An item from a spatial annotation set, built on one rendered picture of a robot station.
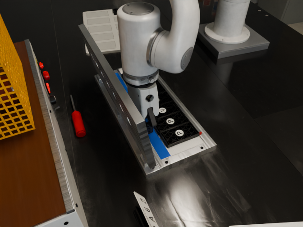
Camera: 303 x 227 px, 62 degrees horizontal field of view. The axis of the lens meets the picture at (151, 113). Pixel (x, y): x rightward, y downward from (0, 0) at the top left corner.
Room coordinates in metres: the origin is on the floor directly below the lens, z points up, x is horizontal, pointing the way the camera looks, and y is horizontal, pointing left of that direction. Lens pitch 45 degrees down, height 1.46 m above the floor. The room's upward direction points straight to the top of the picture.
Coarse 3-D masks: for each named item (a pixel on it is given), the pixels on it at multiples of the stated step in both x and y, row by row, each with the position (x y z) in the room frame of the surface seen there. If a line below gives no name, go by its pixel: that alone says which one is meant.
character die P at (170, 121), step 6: (174, 114) 0.52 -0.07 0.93; (180, 114) 0.52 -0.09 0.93; (156, 120) 0.49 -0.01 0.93; (162, 120) 0.50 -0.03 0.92; (168, 120) 0.49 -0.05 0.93; (174, 120) 0.49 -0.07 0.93; (180, 120) 0.49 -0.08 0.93; (186, 120) 0.49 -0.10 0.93; (156, 126) 0.47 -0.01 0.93; (162, 126) 0.47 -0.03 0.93; (168, 126) 0.47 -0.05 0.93; (174, 126) 0.47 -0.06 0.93
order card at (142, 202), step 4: (136, 196) 0.25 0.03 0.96; (140, 196) 0.26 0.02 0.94; (140, 200) 0.24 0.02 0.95; (144, 200) 0.26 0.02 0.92; (140, 204) 0.23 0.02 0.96; (144, 204) 0.24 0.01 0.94; (144, 208) 0.23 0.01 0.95; (148, 208) 0.24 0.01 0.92; (144, 212) 0.22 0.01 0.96; (148, 212) 0.23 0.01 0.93; (148, 216) 0.21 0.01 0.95; (152, 216) 0.22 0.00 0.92; (148, 220) 0.20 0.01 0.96; (152, 220) 0.21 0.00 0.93; (148, 224) 0.19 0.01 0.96; (152, 224) 0.20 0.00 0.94; (156, 224) 0.21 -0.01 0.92
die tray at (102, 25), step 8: (88, 16) 1.22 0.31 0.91; (96, 16) 1.22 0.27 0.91; (104, 16) 1.22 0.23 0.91; (112, 16) 1.22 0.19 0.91; (88, 24) 1.13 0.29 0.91; (96, 24) 1.13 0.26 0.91; (104, 24) 1.13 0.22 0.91; (112, 24) 1.13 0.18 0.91; (96, 32) 1.05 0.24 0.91; (104, 32) 1.05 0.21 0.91; (112, 32) 1.05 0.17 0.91; (96, 40) 0.98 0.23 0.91; (104, 40) 0.98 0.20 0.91; (112, 40) 0.98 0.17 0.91; (104, 48) 0.92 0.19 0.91; (112, 48) 0.92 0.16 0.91
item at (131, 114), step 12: (84, 36) 0.65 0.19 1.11; (96, 48) 0.58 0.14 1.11; (96, 60) 0.57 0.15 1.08; (108, 72) 0.48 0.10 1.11; (108, 84) 0.53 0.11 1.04; (120, 84) 0.43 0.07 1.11; (120, 96) 0.39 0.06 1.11; (120, 108) 0.45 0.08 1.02; (132, 108) 0.36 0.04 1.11; (132, 120) 0.34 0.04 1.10; (144, 120) 0.32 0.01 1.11; (132, 132) 0.40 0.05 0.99; (144, 132) 0.32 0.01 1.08; (144, 144) 0.32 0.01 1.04; (144, 156) 0.34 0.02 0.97
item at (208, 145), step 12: (108, 96) 0.61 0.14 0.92; (120, 120) 0.50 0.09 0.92; (192, 120) 0.50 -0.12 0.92; (204, 132) 0.46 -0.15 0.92; (132, 144) 0.42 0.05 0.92; (204, 144) 0.41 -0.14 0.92; (156, 156) 0.38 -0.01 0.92; (180, 156) 0.38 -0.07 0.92; (192, 156) 0.38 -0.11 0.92; (144, 168) 0.34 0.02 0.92; (156, 168) 0.34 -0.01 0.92; (168, 168) 0.35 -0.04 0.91
